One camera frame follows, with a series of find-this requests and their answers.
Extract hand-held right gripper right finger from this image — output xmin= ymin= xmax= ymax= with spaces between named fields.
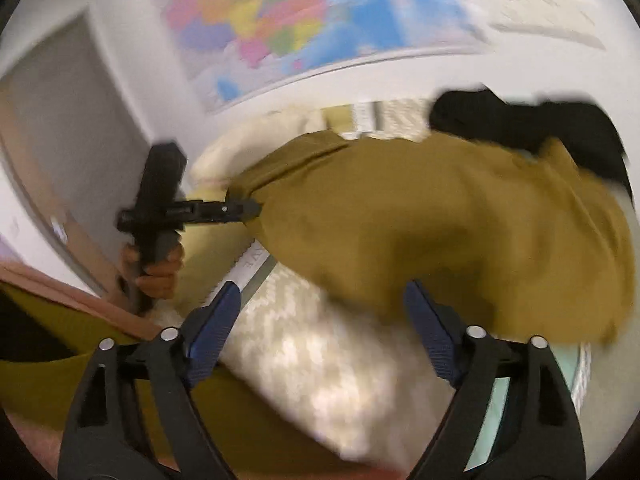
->
xmin=403 ymin=281 xmax=587 ymax=480

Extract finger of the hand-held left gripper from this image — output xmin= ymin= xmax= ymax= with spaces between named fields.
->
xmin=172 ymin=198 xmax=264 ymax=226

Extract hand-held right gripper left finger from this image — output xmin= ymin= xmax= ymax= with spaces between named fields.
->
xmin=59 ymin=281 xmax=242 ymax=480

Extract mustard brown jacket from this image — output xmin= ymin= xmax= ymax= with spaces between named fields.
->
xmin=225 ymin=130 xmax=637 ymax=347

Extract person's left hand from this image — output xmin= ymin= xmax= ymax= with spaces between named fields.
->
xmin=121 ymin=232 xmax=187 ymax=302

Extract cream pillow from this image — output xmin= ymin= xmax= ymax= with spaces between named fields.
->
xmin=189 ymin=107 xmax=362 ymax=187

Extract pale patterned blanket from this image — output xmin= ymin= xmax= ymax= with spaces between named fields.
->
xmin=200 ymin=99 xmax=594 ymax=467

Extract grey door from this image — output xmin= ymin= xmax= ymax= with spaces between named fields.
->
xmin=0 ymin=7 xmax=167 ymax=297

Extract mustard yellow cloth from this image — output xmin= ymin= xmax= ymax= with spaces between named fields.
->
xmin=0 ymin=284 xmax=352 ymax=467

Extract black garment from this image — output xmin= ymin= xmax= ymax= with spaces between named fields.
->
xmin=429 ymin=87 xmax=633 ymax=195

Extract metal door handle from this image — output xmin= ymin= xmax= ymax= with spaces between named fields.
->
xmin=49 ymin=214 xmax=72 ymax=245

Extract colourful wall map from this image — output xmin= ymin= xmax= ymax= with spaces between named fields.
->
xmin=152 ymin=0 xmax=494 ymax=114

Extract white wall notice sheet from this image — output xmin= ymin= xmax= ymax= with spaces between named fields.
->
xmin=479 ymin=0 xmax=609 ymax=52

